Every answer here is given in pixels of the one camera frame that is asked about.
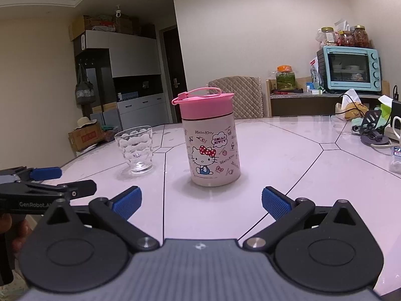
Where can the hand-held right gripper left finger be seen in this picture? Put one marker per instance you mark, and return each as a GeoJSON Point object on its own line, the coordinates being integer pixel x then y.
{"type": "Point", "coordinates": [127, 204]}

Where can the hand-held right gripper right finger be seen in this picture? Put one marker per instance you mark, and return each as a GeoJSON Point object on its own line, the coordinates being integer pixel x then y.
{"type": "Point", "coordinates": [275, 205]}

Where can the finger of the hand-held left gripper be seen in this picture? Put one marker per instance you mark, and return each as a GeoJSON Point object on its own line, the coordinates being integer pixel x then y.
{"type": "Point", "coordinates": [78, 189]}
{"type": "Point", "coordinates": [47, 173]}

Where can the clear glass bowl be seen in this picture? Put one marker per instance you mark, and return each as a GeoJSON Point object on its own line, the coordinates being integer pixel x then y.
{"type": "Point", "coordinates": [134, 150]}

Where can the white cartoon print bottle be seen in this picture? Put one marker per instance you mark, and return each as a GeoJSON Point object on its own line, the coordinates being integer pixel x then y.
{"type": "Point", "coordinates": [213, 160]}

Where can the small blue white bottle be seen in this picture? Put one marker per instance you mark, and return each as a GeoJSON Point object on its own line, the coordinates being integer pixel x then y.
{"type": "Point", "coordinates": [309, 87]}

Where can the person's left hand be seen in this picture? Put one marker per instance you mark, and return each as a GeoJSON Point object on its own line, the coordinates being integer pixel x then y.
{"type": "Point", "coordinates": [20, 238]}

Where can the red print cardboard box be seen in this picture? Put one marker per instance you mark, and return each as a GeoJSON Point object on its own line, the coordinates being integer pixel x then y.
{"type": "Point", "coordinates": [87, 138]}

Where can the straw hat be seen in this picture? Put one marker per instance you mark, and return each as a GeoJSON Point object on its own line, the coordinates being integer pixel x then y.
{"type": "Point", "coordinates": [84, 122]}

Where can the grey hanging bag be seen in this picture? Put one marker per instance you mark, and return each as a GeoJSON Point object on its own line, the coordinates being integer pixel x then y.
{"type": "Point", "coordinates": [84, 92]}

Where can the wooden side table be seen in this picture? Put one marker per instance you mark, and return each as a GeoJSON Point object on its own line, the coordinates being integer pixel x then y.
{"type": "Point", "coordinates": [300, 103]}

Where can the beige quilted chair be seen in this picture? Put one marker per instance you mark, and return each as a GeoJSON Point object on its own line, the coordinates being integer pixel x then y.
{"type": "Point", "coordinates": [244, 97]}

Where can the yellow tissue box with tissue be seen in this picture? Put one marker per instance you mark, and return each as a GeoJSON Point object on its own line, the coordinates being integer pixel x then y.
{"type": "Point", "coordinates": [352, 108]}

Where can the green pickle jar orange lid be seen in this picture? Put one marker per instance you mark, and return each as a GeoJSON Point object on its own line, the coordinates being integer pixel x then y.
{"type": "Point", "coordinates": [285, 80]}

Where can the black phone stand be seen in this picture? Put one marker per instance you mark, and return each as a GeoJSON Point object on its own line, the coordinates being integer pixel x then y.
{"type": "Point", "coordinates": [371, 119]}

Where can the red white packaged bag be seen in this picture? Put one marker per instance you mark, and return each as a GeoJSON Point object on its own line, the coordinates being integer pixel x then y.
{"type": "Point", "coordinates": [314, 70]}

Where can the white mug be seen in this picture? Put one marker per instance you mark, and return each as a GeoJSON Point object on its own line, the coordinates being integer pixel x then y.
{"type": "Point", "coordinates": [398, 125]}

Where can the green white packet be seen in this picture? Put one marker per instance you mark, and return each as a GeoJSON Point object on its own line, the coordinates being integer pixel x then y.
{"type": "Point", "coordinates": [384, 106]}

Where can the brown cardboard box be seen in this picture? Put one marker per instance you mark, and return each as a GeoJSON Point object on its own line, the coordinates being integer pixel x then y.
{"type": "Point", "coordinates": [86, 25]}

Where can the dark door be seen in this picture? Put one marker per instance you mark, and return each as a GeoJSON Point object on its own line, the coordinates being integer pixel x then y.
{"type": "Point", "coordinates": [174, 56]}

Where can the teal toaster oven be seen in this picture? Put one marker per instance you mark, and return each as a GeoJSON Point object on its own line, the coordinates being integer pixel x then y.
{"type": "Point", "coordinates": [347, 65]}

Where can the pale contents jar gold lid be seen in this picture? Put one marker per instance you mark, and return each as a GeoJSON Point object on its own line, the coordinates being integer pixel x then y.
{"type": "Point", "coordinates": [328, 37]}

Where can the short red contents jar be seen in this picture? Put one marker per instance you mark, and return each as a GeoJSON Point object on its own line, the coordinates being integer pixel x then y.
{"type": "Point", "coordinates": [346, 40]}

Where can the tall red contents jar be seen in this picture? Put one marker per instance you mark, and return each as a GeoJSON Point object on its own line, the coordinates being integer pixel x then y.
{"type": "Point", "coordinates": [361, 37]}

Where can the white paper bag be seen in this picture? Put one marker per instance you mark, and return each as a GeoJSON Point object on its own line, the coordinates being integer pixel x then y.
{"type": "Point", "coordinates": [342, 25]}

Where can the grey wall cabinet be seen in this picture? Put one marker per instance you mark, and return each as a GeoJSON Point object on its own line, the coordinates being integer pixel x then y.
{"type": "Point", "coordinates": [131, 50]}

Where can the white security camera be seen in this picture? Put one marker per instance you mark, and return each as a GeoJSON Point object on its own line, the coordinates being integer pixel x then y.
{"type": "Point", "coordinates": [118, 12]}

